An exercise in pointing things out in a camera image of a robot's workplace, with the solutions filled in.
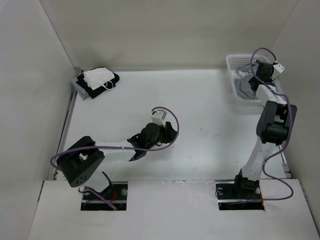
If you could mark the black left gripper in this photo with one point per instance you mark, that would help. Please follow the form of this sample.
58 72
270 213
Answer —
169 134

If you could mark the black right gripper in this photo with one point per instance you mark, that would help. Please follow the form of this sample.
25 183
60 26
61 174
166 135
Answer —
270 80

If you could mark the grey tank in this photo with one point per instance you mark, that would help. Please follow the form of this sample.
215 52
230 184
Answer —
246 87
80 90

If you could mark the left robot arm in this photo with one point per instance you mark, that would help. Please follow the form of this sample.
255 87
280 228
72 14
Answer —
82 163

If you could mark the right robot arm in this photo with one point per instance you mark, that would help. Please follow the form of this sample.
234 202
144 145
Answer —
273 129

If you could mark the white tank top in basket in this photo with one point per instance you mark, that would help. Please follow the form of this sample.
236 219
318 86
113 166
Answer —
242 74

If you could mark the folded black tank top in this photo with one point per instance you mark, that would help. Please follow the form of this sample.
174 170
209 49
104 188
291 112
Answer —
95 93

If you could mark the folded white tank top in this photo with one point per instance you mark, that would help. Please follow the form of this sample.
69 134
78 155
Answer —
99 77

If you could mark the folded grey tank top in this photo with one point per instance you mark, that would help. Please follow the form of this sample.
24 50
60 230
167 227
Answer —
80 90

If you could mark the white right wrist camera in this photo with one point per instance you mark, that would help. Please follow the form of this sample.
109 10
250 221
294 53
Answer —
278 69

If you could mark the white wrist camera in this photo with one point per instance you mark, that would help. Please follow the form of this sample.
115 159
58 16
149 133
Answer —
158 117
278 69

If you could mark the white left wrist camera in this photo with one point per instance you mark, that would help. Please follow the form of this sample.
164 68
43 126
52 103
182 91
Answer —
158 117

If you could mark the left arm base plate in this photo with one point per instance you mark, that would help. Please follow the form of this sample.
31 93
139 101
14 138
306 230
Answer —
117 199

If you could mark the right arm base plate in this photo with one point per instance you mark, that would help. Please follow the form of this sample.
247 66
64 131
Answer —
230 199

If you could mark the left aluminium table rail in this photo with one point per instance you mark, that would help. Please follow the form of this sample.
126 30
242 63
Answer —
66 124

